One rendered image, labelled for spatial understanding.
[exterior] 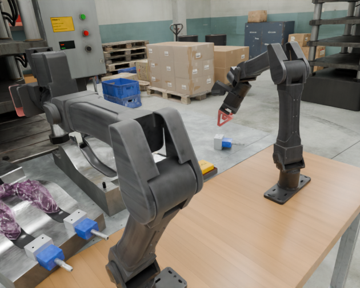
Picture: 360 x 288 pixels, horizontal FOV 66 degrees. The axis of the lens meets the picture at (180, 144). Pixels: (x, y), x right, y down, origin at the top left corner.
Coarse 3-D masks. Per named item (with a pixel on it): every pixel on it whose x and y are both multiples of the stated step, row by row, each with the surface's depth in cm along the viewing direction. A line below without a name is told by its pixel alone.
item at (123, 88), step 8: (112, 80) 490; (120, 80) 501; (128, 80) 482; (104, 88) 476; (112, 88) 455; (120, 88) 439; (128, 88) 490; (136, 88) 460; (112, 96) 462; (120, 96) 443; (128, 96) 454
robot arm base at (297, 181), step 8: (280, 176) 92; (288, 176) 89; (296, 176) 89; (304, 176) 98; (280, 184) 92; (288, 184) 90; (296, 184) 90; (304, 184) 94; (272, 192) 91; (280, 192) 90; (288, 192) 90; (296, 192) 91; (272, 200) 88; (280, 200) 86; (288, 200) 88
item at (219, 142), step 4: (216, 136) 124; (220, 136) 123; (216, 140) 122; (220, 140) 121; (224, 140) 122; (228, 140) 122; (232, 140) 123; (216, 144) 123; (220, 144) 122; (224, 144) 122; (228, 144) 121; (232, 144) 122; (236, 144) 122; (240, 144) 121; (244, 144) 120; (216, 148) 124; (220, 148) 123
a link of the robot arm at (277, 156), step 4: (276, 152) 89; (276, 156) 89; (280, 156) 88; (276, 160) 89; (280, 160) 88; (276, 164) 91; (280, 164) 89; (288, 164) 91; (292, 164) 91; (296, 164) 91; (300, 164) 91; (304, 164) 90; (280, 168) 89; (284, 168) 88; (288, 168) 89; (292, 168) 89; (296, 168) 89; (300, 168) 89; (284, 172) 88
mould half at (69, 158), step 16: (64, 144) 105; (96, 144) 107; (64, 160) 106; (80, 160) 100; (112, 160) 102; (160, 160) 98; (80, 176) 96; (96, 176) 91; (96, 192) 88; (112, 192) 83; (112, 208) 85
